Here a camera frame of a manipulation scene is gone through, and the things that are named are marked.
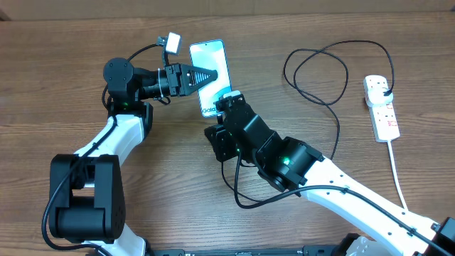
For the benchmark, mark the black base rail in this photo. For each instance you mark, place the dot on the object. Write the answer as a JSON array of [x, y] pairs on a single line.
[[307, 250]]

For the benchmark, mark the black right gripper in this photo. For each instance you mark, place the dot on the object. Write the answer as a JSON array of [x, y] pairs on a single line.
[[223, 135]]

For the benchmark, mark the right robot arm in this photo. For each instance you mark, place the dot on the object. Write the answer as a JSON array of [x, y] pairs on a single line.
[[295, 168]]

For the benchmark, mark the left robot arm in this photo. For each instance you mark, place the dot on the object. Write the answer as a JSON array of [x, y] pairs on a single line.
[[86, 207]]

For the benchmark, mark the white charger plug adapter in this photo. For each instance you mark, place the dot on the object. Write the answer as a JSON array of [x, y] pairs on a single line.
[[376, 96]]

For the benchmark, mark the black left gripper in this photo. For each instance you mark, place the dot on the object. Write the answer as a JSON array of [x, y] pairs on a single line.
[[181, 80]]

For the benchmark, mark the white power strip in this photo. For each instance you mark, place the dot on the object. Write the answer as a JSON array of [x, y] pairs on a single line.
[[383, 117]]

